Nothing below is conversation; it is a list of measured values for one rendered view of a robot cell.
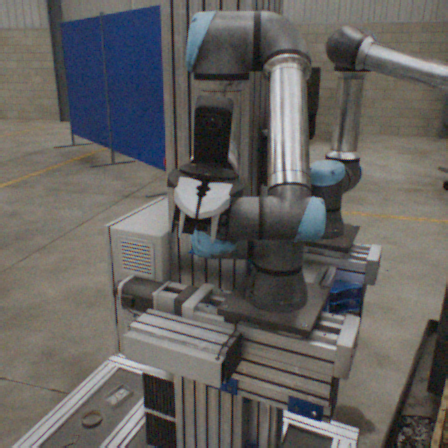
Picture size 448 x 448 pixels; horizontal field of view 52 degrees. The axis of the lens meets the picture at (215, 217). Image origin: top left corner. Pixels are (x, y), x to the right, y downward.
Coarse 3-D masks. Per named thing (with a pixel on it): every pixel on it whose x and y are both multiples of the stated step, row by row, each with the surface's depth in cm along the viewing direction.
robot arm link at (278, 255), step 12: (252, 240) 102; (264, 240) 101; (276, 240) 101; (252, 252) 103; (264, 252) 103; (276, 252) 102; (288, 252) 102; (300, 252) 104; (264, 264) 104; (276, 264) 103; (288, 264) 103; (300, 264) 106
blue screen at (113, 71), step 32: (64, 32) 834; (96, 32) 714; (128, 32) 624; (160, 32) 554; (64, 64) 866; (96, 64) 739; (128, 64) 643; (160, 64) 569; (96, 96) 765; (128, 96) 663; (160, 96) 585; (96, 128) 794; (128, 128) 684; (160, 128) 601; (128, 160) 777; (160, 160) 619; (160, 192) 597
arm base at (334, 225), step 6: (330, 210) 146; (336, 210) 147; (330, 216) 147; (336, 216) 148; (330, 222) 147; (336, 222) 147; (342, 222) 150; (330, 228) 148; (336, 228) 148; (342, 228) 149; (324, 234) 147; (330, 234) 147; (336, 234) 148; (342, 234) 150
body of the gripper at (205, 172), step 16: (192, 160) 64; (192, 176) 54; (208, 176) 54; (224, 176) 54; (176, 208) 55; (176, 224) 59; (192, 224) 56; (208, 224) 56; (224, 224) 61; (224, 240) 57
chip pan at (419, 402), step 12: (432, 336) 203; (432, 348) 195; (420, 360) 187; (420, 372) 180; (420, 384) 174; (408, 396) 167; (420, 396) 167; (432, 396) 167; (408, 408) 162; (420, 408) 162; (432, 408) 162
